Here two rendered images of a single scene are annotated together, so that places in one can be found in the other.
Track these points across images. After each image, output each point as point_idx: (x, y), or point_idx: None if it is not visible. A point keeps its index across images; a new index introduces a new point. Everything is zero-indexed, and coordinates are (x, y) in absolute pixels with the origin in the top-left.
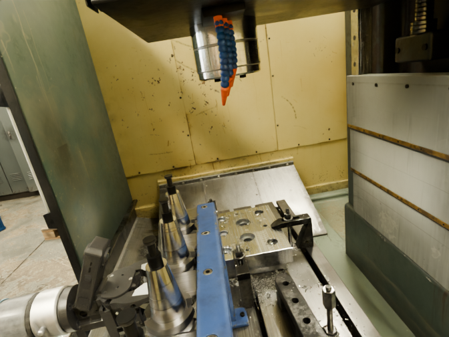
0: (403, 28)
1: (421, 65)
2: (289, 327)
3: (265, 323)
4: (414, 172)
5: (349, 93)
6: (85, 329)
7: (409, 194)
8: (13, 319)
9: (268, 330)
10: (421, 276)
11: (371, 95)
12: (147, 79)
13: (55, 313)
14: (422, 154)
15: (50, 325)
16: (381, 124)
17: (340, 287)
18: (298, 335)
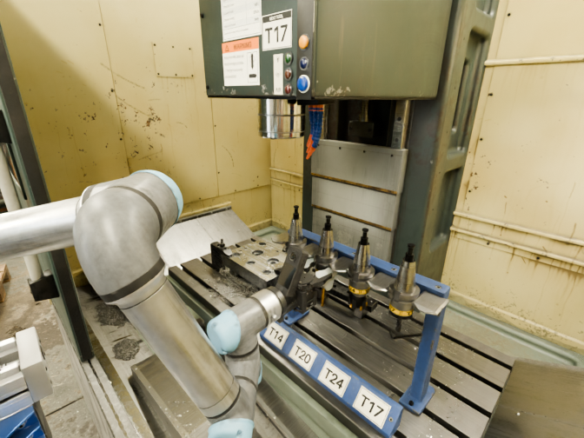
0: (347, 114)
1: (358, 138)
2: (332, 304)
3: (317, 308)
4: (367, 201)
5: (314, 151)
6: (284, 314)
7: (362, 215)
8: (255, 314)
9: (322, 310)
10: None
11: (335, 155)
12: (78, 113)
13: (279, 302)
14: (372, 190)
15: (278, 311)
16: (343, 173)
17: (341, 278)
18: (340, 306)
